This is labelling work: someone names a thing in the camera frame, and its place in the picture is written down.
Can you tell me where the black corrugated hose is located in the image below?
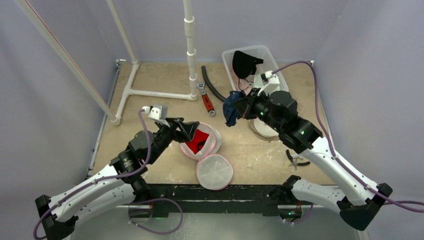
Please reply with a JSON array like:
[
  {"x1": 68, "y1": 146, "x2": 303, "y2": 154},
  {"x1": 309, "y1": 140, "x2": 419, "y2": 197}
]
[{"x1": 201, "y1": 65, "x2": 228, "y2": 103}]

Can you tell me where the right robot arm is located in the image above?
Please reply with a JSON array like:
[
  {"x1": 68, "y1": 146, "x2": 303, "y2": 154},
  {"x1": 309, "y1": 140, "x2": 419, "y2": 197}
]
[{"x1": 231, "y1": 88, "x2": 393, "y2": 231}]

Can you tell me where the pale green bra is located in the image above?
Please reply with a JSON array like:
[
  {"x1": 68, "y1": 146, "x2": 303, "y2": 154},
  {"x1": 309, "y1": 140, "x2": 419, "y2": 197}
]
[{"x1": 250, "y1": 74, "x2": 264, "y2": 89}]

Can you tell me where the loose purple cable at base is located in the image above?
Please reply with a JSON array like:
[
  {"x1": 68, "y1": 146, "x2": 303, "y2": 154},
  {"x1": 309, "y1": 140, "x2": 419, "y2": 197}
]
[{"x1": 127, "y1": 197, "x2": 184, "y2": 235}]

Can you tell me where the dark blue bra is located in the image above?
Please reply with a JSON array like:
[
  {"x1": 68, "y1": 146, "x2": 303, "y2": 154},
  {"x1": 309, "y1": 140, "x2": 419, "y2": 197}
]
[{"x1": 222, "y1": 90, "x2": 247, "y2": 127}]

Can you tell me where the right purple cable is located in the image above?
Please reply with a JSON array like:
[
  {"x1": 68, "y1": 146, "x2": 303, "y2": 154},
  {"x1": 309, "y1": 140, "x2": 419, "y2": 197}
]
[{"x1": 271, "y1": 60, "x2": 424, "y2": 214}]

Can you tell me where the white plastic basket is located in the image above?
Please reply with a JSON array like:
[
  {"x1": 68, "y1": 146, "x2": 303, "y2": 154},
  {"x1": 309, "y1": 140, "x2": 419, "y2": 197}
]
[{"x1": 220, "y1": 45, "x2": 290, "y2": 97}]

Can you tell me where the pink-rimmed mesh laundry bag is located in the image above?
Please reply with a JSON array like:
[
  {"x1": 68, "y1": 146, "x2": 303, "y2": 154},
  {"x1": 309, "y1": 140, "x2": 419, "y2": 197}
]
[{"x1": 179, "y1": 123, "x2": 234, "y2": 191}]

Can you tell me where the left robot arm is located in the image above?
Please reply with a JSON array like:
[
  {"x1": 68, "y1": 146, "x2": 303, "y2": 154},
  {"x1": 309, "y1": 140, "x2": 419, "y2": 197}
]
[{"x1": 32, "y1": 117, "x2": 200, "y2": 240}]

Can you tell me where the black bra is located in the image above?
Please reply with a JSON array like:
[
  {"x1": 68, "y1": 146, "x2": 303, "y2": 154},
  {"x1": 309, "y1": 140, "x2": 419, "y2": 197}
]
[{"x1": 232, "y1": 50, "x2": 264, "y2": 79}]

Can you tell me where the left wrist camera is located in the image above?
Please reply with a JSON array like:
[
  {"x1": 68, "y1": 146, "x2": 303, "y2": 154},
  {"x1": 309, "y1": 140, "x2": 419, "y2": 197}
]
[{"x1": 141, "y1": 104, "x2": 170, "y2": 127}]

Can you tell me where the white PVC pipe frame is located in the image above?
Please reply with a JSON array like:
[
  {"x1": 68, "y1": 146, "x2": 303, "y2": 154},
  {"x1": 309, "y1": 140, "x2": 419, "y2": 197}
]
[{"x1": 15, "y1": 0, "x2": 198, "y2": 126}]

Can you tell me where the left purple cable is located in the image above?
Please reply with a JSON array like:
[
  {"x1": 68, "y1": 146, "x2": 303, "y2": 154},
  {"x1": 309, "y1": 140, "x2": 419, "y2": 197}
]
[{"x1": 32, "y1": 110, "x2": 153, "y2": 240}]

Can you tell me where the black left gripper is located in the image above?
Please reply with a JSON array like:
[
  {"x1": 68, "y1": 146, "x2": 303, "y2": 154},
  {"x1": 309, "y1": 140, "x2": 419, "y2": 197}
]
[{"x1": 149, "y1": 117, "x2": 199, "y2": 163}]

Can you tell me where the red-handled adjustable wrench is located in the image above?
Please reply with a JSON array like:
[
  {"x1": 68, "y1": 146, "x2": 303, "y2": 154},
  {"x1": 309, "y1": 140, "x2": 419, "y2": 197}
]
[{"x1": 197, "y1": 82, "x2": 216, "y2": 117}]

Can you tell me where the red bra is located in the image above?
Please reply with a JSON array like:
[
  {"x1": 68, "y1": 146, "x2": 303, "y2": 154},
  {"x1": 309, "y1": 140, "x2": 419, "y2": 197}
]
[{"x1": 185, "y1": 129, "x2": 210, "y2": 154}]

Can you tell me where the pink bra in basket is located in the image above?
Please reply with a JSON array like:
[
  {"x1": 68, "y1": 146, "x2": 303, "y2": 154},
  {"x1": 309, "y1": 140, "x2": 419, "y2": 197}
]
[{"x1": 236, "y1": 78, "x2": 252, "y2": 95}]

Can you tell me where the small metal clip tool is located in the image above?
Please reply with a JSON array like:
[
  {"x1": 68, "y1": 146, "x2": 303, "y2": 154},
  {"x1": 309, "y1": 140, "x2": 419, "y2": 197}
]
[{"x1": 285, "y1": 149, "x2": 311, "y2": 171}]

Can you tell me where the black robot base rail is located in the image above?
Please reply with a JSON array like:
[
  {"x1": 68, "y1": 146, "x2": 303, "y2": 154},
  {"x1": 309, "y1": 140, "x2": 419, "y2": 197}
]
[{"x1": 116, "y1": 183, "x2": 312, "y2": 219}]

